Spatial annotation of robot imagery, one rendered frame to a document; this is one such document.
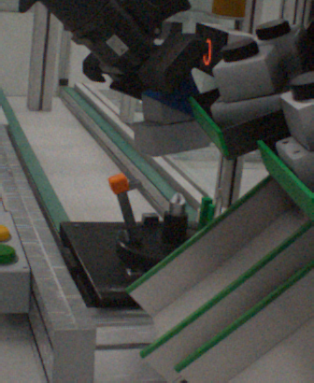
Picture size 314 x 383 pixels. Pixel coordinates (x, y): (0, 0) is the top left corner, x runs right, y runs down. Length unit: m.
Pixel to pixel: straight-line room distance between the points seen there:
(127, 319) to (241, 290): 0.22
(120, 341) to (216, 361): 0.21
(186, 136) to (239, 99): 0.17
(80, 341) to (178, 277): 0.13
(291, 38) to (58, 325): 0.37
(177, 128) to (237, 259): 0.14
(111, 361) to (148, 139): 0.24
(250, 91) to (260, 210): 0.18
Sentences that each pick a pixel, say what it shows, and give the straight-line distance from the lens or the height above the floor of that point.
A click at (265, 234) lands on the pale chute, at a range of 0.73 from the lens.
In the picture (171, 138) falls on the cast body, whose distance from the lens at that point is 0.75.
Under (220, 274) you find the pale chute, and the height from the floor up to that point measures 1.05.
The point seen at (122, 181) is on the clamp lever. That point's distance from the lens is 0.90.
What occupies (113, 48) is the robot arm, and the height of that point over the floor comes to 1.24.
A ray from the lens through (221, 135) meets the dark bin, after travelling 0.57.
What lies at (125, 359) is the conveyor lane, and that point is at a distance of 0.82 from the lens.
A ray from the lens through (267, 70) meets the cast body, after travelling 0.58.
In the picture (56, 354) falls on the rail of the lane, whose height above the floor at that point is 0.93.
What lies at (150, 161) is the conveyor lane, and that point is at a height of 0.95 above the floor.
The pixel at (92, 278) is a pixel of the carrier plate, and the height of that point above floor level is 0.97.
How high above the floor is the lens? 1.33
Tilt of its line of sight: 16 degrees down
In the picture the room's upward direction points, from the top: 6 degrees clockwise
